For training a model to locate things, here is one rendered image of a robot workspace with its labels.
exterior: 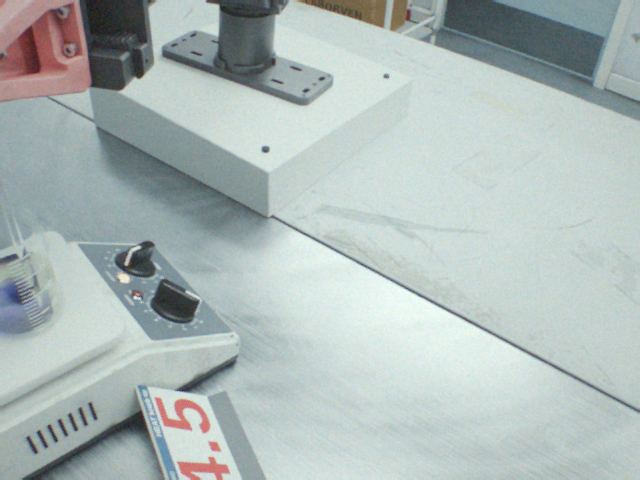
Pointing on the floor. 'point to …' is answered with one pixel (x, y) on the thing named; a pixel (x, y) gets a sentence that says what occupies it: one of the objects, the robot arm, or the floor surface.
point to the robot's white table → (479, 199)
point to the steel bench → (312, 336)
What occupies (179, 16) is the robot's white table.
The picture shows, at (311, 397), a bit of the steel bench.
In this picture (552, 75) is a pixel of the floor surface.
